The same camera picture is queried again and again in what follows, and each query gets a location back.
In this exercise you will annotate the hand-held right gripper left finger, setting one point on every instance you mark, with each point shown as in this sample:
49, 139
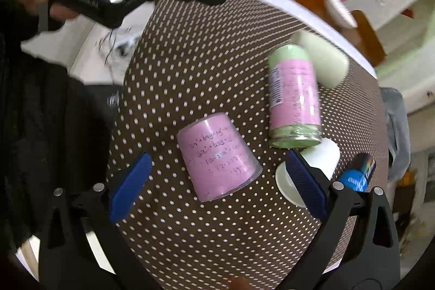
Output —
131, 188

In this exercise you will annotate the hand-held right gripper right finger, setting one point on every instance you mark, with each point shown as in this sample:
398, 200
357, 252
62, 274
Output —
306, 184

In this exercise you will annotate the pink paper cup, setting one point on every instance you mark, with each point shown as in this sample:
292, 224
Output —
219, 157

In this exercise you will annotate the white paper cup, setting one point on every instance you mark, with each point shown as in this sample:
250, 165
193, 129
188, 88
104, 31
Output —
323, 155

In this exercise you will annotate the pale green cup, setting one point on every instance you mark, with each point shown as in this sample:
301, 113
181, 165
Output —
324, 60

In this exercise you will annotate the small blue can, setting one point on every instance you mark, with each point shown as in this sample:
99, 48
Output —
356, 176

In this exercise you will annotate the brown dotted tablecloth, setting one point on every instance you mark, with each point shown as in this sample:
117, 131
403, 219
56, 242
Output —
204, 72

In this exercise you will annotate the pink and green bottle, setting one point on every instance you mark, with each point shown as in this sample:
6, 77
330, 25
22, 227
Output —
294, 96

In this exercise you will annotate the black clothing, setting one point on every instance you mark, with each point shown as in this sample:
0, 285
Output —
44, 140

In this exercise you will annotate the grey cloth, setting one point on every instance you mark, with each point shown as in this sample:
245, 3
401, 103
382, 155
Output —
396, 127

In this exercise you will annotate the white bowl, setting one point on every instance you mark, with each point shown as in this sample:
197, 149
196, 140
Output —
340, 9

